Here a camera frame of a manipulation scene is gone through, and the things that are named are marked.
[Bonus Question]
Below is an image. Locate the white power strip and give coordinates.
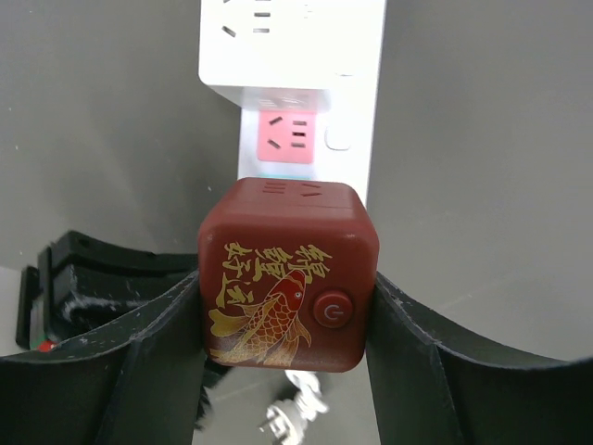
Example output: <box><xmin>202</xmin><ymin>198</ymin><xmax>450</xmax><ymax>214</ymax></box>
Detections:
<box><xmin>238</xmin><ymin>0</ymin><xmax>388</xmax><ymax>445</ymax></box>

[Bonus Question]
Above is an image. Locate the white cube plug adapter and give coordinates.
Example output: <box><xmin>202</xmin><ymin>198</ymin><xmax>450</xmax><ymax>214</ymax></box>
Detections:
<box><xmin>198</xmin><ymin>0</ymin><xmax>385</xmax><ymax>112</ymax></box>

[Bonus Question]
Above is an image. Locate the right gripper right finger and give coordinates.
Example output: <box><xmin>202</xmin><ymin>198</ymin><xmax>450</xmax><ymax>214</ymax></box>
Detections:
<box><xmin>366</xmin><ymin>274</ymin><xmax>592</xmax><ymax>444</ymax></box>

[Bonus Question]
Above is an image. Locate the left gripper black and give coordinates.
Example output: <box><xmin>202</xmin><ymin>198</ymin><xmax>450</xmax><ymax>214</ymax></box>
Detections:
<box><xmin>16</xmin><ymin>231</ymin><xmax>197</xmax><ymax>350</ymax></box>

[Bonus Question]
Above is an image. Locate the red cube plug adapter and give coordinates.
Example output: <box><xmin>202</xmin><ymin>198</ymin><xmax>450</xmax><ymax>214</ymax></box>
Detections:
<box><xmin>197</xmin><ymin>178</ymin><xmax>380</xmax><ymax>373</ymax></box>

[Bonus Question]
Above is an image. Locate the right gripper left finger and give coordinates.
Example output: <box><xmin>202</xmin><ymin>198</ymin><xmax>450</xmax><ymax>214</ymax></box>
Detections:
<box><xmin>1</xmin><ymin>273</ymin><xmax>205</xmax><ymax>444</ymax></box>

